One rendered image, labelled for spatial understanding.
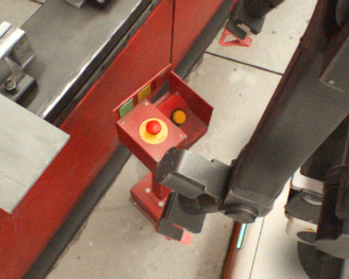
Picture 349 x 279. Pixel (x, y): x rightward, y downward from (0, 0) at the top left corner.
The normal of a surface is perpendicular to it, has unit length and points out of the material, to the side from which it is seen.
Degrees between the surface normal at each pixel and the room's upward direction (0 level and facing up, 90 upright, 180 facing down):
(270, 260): 0
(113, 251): 0
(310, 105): 90
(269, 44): 0
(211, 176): 27
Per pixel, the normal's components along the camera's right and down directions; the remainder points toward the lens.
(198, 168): 0.40, -0.25
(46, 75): 0.04, -0.40
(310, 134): -0.25, 0.88
